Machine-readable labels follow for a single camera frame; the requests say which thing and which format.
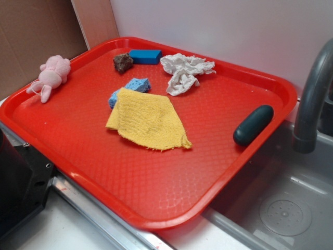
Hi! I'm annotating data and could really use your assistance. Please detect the metal rail strip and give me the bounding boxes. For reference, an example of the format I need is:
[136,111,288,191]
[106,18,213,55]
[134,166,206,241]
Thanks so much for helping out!
[0,122,177,250]

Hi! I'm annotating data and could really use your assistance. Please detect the brown cardboard panel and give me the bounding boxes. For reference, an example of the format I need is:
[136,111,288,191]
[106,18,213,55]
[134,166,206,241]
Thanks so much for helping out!
[1,1,87,99]

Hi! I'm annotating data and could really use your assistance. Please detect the brown rock-like lump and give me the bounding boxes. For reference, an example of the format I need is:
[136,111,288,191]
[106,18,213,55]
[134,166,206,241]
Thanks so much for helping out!
[113,53,134,73]

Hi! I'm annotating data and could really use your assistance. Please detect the grey sink basin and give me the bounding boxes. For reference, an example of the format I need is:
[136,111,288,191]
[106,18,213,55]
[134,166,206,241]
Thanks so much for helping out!
[203,122,332,249]

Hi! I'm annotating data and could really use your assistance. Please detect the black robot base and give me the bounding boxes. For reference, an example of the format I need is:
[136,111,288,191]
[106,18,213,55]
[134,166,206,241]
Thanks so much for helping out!
[1,131,55,239]

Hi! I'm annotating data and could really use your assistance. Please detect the blue sponge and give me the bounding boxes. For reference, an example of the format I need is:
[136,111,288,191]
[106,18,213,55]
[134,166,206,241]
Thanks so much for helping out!
[108,78,151,109]

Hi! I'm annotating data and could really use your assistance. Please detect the grey faucet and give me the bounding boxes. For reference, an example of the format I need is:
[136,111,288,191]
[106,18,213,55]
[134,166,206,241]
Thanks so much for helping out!
[292,40,332,154]

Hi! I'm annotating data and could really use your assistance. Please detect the red plastic tray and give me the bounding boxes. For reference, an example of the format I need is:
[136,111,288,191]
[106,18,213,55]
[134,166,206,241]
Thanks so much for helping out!
[1,37,297,231]

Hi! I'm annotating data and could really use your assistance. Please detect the pink plush toy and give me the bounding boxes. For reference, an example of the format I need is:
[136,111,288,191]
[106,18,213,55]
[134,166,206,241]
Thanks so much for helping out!
[26,55,71,104]

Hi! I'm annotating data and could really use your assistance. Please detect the blue rectangular block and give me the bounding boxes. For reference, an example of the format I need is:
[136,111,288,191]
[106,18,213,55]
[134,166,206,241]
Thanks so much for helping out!
[129,49,162,65]

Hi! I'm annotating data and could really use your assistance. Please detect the dark green oval object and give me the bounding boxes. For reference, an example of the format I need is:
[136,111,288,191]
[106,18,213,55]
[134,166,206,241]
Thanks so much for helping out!
[233,105,274,146]

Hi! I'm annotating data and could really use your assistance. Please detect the crumpled white paper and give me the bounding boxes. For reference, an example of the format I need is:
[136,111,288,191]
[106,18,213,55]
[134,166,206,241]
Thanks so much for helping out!
[160,53,216,96]

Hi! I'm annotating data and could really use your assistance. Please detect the yellow cloth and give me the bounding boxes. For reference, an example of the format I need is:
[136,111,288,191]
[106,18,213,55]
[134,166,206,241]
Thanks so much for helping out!
[106,88,192,151]

